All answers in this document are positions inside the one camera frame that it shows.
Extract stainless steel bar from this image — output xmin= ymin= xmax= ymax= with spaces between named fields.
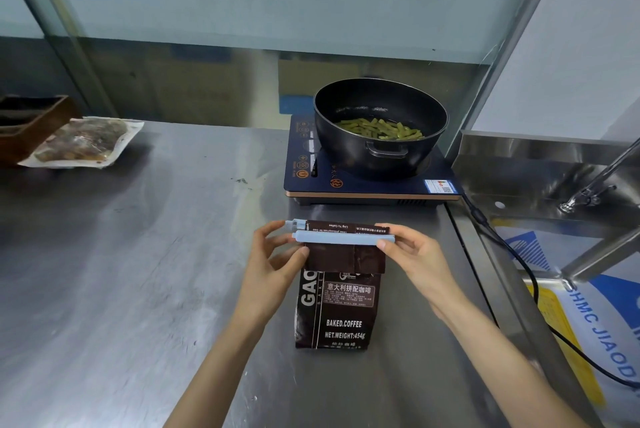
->
xmin=561 ymin=227 xmax=640 ymax=284

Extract dark brown coffee bag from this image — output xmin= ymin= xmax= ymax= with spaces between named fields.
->
xmin=294 ymin=219 xmax=389 ymax=351

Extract brown wooden box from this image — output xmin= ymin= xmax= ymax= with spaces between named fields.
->
xmin=0 ymin=94 xmax=77 ymax=166

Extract white and blue woven sack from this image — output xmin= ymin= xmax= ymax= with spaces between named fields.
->
xmin=492 ymin=225 xmax=640 ymax=411

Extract person's right forearm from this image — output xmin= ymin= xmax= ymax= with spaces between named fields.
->
xmin=433 ymin=294 xmax=581 ymax=428

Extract vacuum sealed meat packet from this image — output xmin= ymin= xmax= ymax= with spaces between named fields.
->
xmin=17 ymin=115 xmax=146 ymax=170

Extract metal frame post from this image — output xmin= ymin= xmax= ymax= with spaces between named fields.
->
xmin=444 ymin=0 xmax=572 ymax=159
xmin=0 ymin=0 xmax=120 ymax=119

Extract stainless steel sink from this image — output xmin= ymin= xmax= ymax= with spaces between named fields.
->
xmin=445 ymin=129 xmax=640 ymax=428

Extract dark blue induction cooker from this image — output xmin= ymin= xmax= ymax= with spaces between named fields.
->
xmin=283 ymin=114 xmax=464 ymax=207

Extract black power cable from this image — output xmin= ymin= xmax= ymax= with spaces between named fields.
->
xmin=459 ymin=191 xmax=640 ymax=390

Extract light blue bag sealing clip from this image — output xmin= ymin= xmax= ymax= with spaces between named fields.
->
xmin=285 ymin=219 xmax=401 ymax=246

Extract black cooking pot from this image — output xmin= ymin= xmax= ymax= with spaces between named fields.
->
xmin=313 ymin=77 xmax=450 ymax=181

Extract green beans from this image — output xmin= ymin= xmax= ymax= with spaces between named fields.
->
xmin=335 ymin=115 xmax=425 ymax=141

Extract person's left hand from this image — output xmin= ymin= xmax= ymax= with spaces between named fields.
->
xmin=233 ymin=221 xmax=311 ymax=332

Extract person's left forearm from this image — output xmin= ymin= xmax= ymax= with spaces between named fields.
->
xmin=164 ymin=314 xmax=269 ymax=428

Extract metal faucet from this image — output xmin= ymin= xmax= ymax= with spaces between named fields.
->
xmin=558 ymin=137 xmax=640 ymax=215

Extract person's right hand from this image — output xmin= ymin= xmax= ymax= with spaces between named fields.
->
xmin=374 ymin=223 xmax=462 ymax=317

